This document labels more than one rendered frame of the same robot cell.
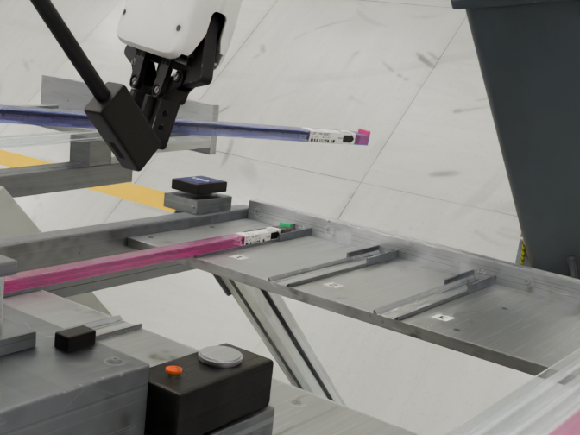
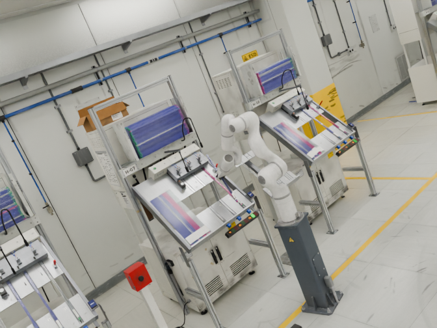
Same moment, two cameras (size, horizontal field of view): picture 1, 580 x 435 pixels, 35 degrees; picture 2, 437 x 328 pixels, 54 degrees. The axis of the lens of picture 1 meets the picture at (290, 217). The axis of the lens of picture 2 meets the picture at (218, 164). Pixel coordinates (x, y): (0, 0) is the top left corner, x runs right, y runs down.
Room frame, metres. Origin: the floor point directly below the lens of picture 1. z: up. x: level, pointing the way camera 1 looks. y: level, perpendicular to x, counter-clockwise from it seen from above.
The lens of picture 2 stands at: (0.92, -3.21, 1.92)
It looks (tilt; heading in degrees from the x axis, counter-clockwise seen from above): 14 degrees down; 95
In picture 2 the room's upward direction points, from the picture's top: 22 degrees counter-clockwise
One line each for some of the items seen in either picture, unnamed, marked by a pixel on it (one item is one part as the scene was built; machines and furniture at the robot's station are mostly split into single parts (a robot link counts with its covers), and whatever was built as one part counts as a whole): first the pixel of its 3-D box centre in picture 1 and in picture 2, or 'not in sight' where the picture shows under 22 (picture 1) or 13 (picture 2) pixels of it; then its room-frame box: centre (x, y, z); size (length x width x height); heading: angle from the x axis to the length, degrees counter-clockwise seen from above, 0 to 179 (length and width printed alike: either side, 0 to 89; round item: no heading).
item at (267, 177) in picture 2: not in sight; (272, 181); (0.98, -0.48, 1.00); 0.19 x 0.12 x 0.24; 40
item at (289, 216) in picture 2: not in sight; (286, 207); (1.01, -0.46, 0.79); 0.19 x 0.19 x 0.18
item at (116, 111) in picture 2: not in sight; (116, 107); (-0.01, 0.45, 1.82); 0.68 x 0.30 x 0.20; 38
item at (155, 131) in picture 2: not in sight; (157, 131); (0.26, 0.28, 1.52); 0.51 x 0.13 x 0.27; 38
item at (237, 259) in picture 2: not in sight; (199, 257); (0.14, 0.34, 0.31); 0.70 x 0.65 x 0.62; 38
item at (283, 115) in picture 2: not in sight; (302, 154); (1.41, 1.09, 0.65); 1.01 x 0.73 x 1.29; 128
